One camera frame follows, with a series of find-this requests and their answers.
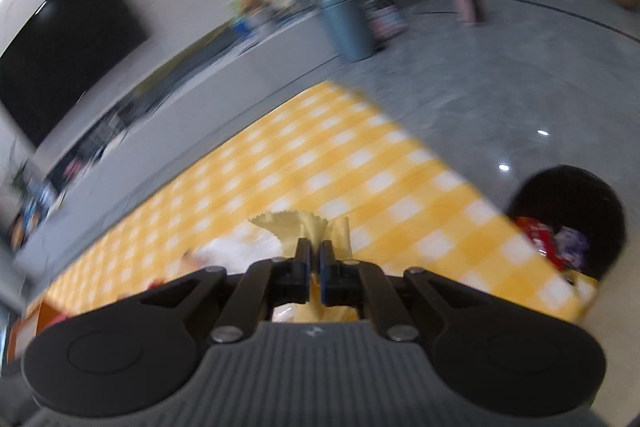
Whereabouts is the white cloth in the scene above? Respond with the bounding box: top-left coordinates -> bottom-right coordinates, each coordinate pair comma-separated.
182,232 -> 283,274

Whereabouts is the yellow snack bag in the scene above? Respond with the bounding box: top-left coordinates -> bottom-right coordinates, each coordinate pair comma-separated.
247,209 -> 359,323

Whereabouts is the yellow checkered tablecloth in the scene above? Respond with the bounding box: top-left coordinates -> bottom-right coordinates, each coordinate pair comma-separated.
36,82 -> 598,321

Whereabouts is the marble TV console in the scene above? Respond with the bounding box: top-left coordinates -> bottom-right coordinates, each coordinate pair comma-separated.
14,13 -> 340,279

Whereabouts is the orange open storage box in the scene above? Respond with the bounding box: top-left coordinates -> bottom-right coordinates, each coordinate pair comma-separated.
6,299 -> 67,362

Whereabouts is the pink woven basket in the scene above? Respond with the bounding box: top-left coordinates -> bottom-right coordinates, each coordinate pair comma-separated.
364,0 -> 408,41

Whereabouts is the grey cylindrical trash bin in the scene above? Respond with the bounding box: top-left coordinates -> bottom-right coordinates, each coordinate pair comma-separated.
318,0 -> 376,63

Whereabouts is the teddy bear plush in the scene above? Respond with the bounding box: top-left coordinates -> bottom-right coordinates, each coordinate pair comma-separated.
239,0 -> 266,25

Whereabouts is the small pink heater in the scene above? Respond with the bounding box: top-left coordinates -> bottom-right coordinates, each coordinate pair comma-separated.
454,0 -> 487,26

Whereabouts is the black wall television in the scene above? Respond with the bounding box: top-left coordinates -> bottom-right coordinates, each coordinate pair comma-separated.
1,0 -> 148,146

